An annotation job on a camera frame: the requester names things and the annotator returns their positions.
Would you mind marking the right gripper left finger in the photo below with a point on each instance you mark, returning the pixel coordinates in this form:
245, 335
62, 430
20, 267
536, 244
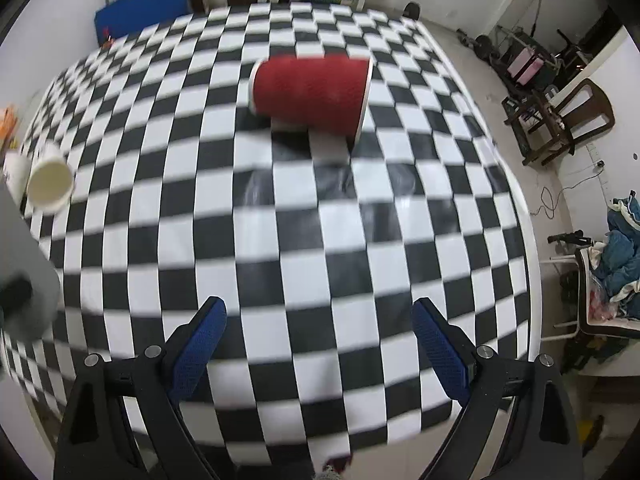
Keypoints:
96, 440

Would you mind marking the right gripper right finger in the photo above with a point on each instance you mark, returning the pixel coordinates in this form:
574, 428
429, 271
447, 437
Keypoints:
541, 440

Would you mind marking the grey ceramic mug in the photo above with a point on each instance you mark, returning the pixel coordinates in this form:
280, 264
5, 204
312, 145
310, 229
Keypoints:
30, 287

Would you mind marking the white paper cup tipped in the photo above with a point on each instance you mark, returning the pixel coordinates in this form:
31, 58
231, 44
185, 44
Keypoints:
51, 181

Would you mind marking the white paper cup upright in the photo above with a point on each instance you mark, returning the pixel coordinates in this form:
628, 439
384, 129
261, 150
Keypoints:
16, 171

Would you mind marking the red ribbed paper cup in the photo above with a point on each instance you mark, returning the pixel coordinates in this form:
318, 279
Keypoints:
325, 93

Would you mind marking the white chair with clothes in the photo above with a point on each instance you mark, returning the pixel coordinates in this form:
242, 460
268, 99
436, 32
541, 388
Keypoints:
596, 315

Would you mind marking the blue clothes pile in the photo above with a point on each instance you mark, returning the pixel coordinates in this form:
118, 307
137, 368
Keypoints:
618, 266

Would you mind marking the wooden chair by doorway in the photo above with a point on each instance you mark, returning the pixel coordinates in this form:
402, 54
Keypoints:
585, 113

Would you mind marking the orange snack packet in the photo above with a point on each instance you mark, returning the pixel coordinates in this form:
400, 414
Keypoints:
8, 122

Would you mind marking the pink black exercise machine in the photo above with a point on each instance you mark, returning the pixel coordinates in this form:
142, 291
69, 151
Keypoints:
519, 60

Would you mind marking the small dumbbell on floor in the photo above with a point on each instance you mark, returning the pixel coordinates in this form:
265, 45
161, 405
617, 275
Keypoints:
412, 10

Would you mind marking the blue folded mat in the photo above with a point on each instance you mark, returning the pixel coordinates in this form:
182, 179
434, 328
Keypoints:
124, 17

